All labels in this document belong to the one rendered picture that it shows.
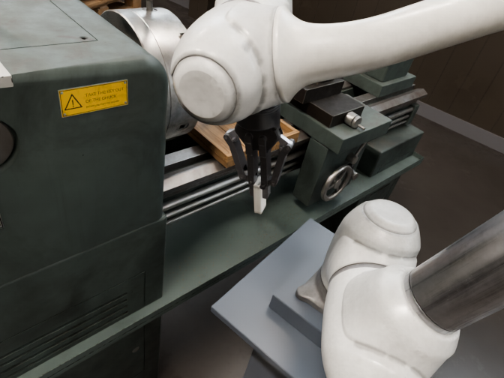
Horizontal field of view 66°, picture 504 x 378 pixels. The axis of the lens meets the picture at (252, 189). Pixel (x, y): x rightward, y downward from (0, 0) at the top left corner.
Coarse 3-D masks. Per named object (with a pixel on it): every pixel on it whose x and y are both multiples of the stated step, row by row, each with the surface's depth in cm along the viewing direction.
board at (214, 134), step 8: (280, 120) 129; (200, 128) 120; (208, 128) 120; (216, 128) 121; (224, 128) 122; (232, 128) 123; (288, 128) 126; (192, 136) 118; (200, 136) 114; (208, 136) 113; (216, 136) 118; (288, 136) 122; (296, 136) 125; (200, 144) 116; (208, 144) 112; (216, 144) 111; (224, 144) 115; (208, 152) 114; (216, 152) 111; (224, 152) 108; (224, 160) 109; (232, 160) 110
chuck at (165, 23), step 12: (144, 12) 86; (156, 12) 87; (168, 12) 89; (156, 24) 84; (168, 24) 86; (180, 24) 87; (156, 36) 82; (168, 36) 84; (168, 48) 83; (168, 60) 83; (168, 72) 83; (180, 108) 88; (180, 120) 91; (192, 120) 94; (168, 132) 92; (180, 132) 96
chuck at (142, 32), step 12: (108, 12) 86; (120, 12) 83; (132, 12) 84; (120, 24) 84; (132, 24) 81; (144, 24) 82; (132, 36) 82; (144, 36) 81; (144, 48) 80; (156, 48) 81; (168, 84) 83; (168, 96) 84; (168, 108) 86; (168, 120) 88
